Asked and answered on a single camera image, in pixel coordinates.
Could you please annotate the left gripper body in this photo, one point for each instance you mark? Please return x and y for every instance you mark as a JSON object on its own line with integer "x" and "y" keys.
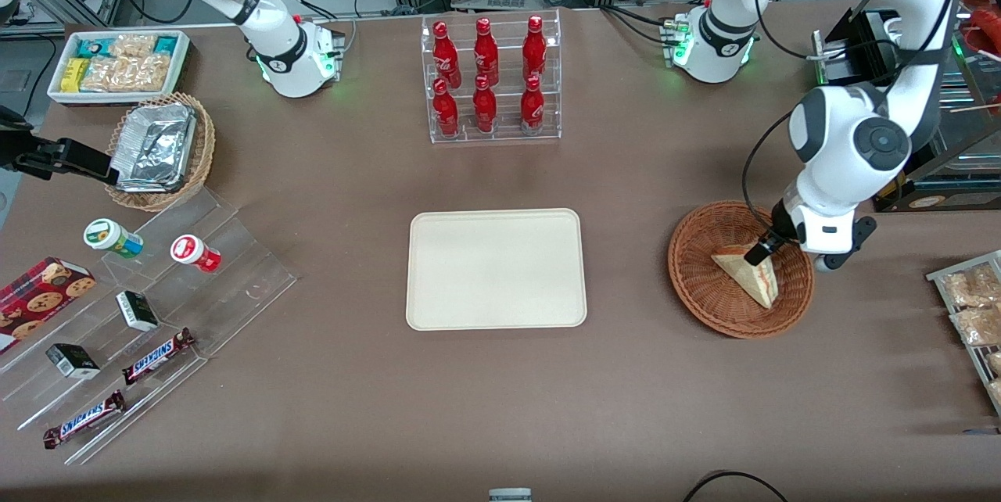
{"x": 780, "y": 218}

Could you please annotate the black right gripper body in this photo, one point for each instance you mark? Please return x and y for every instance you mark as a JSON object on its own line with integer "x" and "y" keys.
{"x": 37, "y": 157}

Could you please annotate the triangle sandwich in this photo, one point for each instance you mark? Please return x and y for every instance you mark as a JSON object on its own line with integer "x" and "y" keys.
{"x": 752, "y": 281}

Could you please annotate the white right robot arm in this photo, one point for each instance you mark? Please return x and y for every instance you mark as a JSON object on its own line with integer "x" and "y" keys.
{"x": 266, "y": 25}

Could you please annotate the brown wicker basket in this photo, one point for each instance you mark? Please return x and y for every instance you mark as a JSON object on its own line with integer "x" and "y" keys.
{"x": 704, "y": 291}

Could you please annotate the light tan wicker basket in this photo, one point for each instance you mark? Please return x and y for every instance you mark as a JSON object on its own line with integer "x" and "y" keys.
{"x": 195, "y": 166}

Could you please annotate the tray of packaged snacks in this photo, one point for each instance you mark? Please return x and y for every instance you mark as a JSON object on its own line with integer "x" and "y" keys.
{"x": 938, "y": 277}

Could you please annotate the beige plastic tray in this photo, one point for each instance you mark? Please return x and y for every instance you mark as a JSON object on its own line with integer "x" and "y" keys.
{"x": 496, "y": 269}

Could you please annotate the white snack bin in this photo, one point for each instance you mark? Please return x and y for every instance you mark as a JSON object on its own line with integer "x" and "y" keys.
{"x": 59, "y": 95}

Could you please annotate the silver foil pack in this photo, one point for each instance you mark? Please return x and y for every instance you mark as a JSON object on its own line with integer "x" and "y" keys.
{"x": 153, "y": 146}

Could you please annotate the green lid cup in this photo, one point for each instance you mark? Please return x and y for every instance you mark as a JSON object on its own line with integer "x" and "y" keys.
{"x": 109, "y": 238}

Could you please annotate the yellow snack pack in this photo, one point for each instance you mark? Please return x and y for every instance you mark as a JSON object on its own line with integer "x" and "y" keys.
{"x": 75, "y": 75}

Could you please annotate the large rice cracker bag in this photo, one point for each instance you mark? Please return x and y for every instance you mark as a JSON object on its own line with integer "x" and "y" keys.
{"x": 125, "y": 73}

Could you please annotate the teal snack pack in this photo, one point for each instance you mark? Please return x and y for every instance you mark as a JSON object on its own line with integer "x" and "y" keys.
{"x": 94, "y": 48}

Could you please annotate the small rice cracker bag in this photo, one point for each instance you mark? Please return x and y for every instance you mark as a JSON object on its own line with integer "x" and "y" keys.
{"x": 133, "y": 45}

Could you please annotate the red lid cup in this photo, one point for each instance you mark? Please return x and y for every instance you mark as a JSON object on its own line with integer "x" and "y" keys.
{"x": 191, "y": 252}

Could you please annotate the red cookie box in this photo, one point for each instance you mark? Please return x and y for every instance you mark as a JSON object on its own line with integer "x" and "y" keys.
{"x": 39, "y": 299}

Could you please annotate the small black box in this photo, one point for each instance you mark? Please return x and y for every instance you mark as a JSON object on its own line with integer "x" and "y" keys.
{"x": 137, "y": 311}
{"x": 72, "y": 361}

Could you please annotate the clear bag of crackers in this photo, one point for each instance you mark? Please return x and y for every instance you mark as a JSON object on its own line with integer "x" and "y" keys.
{"x": 977, "y": 325}
{"x": 974, "y": 285}

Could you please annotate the black food warmer case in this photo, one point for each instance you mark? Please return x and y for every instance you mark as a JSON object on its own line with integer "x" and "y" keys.
{"x": 868, "y": 48}

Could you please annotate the clear acrylic stepped display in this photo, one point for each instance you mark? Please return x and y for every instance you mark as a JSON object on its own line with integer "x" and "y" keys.
{"x": 235, "y": 267}

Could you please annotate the snickers bar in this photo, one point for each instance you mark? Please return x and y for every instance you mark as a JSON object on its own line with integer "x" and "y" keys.
{"x": 156, "y": 357}
{"x": 84, "y": 419}

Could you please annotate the red fried food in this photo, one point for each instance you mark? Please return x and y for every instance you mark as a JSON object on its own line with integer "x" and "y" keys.
{"x": 987, "y": 31}

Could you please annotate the red cola bottle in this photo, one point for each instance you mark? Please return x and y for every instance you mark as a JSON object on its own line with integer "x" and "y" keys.
{"x": 484, "y": 109}
{"x": 532, "y": 107}
{"x": 486, "y": 52}
{"x": 535, "y": 48}
{"x": 446, "y": 55}
{"x": 446, "y": 112}

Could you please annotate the clear acrylic bottle rack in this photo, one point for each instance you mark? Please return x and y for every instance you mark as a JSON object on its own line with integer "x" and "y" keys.
{"x": 504, "y": 130}

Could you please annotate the small grey device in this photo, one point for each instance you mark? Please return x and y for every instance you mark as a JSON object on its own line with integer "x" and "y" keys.
{"x": 510, "y": 496}

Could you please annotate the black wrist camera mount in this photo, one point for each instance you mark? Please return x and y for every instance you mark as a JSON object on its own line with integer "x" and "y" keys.
{"x": 848, "y": 249}

